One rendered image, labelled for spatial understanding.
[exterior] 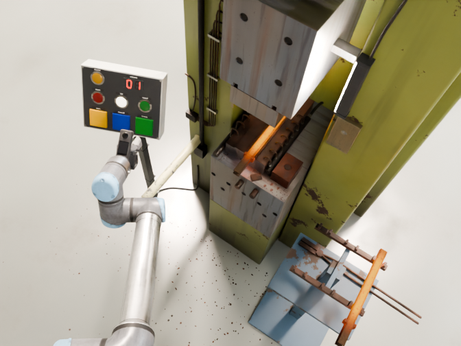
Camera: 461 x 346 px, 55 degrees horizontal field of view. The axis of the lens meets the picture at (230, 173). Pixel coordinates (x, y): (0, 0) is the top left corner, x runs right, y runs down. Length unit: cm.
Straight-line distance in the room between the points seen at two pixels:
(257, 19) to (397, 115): 54
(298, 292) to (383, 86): 99
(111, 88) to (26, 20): 218
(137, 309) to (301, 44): 86
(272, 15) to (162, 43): 241
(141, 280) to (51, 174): 182
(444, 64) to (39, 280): 234
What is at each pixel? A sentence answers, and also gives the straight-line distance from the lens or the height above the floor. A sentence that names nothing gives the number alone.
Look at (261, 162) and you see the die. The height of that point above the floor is 99.
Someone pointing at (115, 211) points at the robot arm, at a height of 114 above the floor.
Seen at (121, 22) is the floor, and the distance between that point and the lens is 383.
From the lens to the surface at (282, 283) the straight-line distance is 201.
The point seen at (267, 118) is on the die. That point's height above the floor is 130.
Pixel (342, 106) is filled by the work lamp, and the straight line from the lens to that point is 152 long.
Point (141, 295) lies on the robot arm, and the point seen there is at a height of 130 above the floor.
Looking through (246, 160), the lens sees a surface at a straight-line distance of 183.
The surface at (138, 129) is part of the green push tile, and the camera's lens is 193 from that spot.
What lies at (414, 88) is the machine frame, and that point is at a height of 161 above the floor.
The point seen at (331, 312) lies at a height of 67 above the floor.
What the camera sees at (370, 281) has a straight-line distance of 181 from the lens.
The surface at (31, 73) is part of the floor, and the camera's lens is 363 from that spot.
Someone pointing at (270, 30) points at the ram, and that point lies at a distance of 131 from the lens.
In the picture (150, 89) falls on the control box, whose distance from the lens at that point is 185.
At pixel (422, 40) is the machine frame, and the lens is 130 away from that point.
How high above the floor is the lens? 259
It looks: 62 degrees down
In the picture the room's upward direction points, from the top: 7 degrees clockwise
